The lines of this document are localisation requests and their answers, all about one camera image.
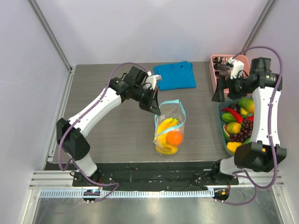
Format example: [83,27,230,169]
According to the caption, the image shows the teal fruit tray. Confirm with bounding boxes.
[217,98,255,157]

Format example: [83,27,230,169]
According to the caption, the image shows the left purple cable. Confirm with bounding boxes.
[58,62,152,202]

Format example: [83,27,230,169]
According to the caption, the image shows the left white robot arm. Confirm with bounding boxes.
[56,63,162,186]

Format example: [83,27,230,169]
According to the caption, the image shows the toy watermelon slice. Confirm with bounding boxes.
[222,124,230,141]

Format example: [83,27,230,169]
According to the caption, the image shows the red toy strawberry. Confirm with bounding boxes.
[246,115,254,123]

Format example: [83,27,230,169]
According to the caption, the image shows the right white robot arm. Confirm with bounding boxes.
[211,57,287,184]

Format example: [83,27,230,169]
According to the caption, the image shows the clear zip top bag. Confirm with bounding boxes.
[153,99,186,155]

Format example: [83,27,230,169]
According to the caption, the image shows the blue folded cloth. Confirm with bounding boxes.
[154,61,197,91]

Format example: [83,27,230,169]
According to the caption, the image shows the green toy starfruit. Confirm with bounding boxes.
[221,112,236,123]

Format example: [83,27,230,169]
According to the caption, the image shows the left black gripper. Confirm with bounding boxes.
[132,85,161,115]

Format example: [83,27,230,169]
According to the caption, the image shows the toy grapes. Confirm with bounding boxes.
[229,120,253,143]

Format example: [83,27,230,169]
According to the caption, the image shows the pink compartment tray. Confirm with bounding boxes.
[209,55,250,91]

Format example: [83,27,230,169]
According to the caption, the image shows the black clips in tray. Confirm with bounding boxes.
[212,56,231,78]

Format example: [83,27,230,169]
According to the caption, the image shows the toy orange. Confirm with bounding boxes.
[166,130,184,146]

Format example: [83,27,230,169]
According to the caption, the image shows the red toy chili pepper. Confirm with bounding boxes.
[221,108,244,124]

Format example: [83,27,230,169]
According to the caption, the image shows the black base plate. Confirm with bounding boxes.
[72,161,240,192]

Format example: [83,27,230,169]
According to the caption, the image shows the yellow toy mango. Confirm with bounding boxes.
[155,145,178,155]

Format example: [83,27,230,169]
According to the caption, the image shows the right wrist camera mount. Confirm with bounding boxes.
[227,57,244,79]

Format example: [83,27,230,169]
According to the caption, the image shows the slotted cable duct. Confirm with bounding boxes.
[39,189,214,198]

